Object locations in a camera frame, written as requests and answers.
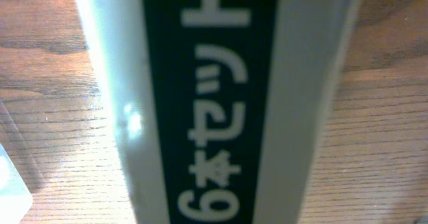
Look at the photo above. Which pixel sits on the blue white screwdriver box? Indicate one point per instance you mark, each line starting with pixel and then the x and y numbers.
pixel 217 106

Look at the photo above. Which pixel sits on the clear plastic container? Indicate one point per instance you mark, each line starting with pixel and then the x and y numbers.
pixel 16 200

